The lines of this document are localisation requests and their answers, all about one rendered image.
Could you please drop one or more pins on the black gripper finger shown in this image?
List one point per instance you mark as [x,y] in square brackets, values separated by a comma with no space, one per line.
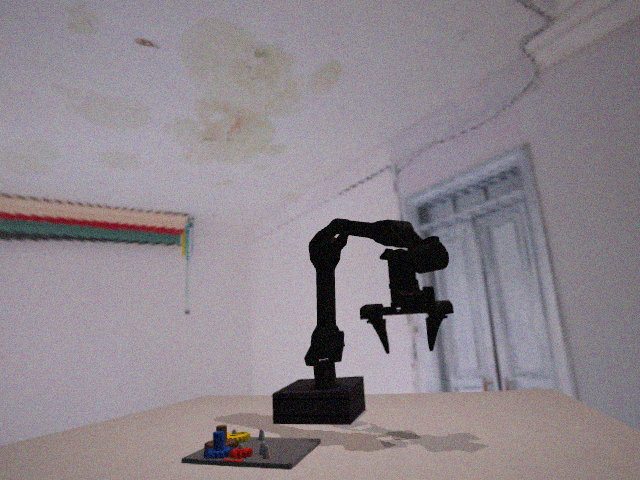
[380,328]
[432,325]

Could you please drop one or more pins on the yellow gear with black stripe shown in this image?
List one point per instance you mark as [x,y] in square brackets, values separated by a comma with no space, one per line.
[240,436]

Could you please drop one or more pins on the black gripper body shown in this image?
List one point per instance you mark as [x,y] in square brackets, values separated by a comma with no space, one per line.
[377,311]

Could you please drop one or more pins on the brown gear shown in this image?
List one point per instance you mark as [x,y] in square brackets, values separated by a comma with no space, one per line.
[228,442]

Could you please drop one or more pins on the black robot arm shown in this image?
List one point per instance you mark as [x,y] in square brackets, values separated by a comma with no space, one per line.
[422,256]

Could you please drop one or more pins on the red gear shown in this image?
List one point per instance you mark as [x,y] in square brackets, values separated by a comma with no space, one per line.
[240,453]

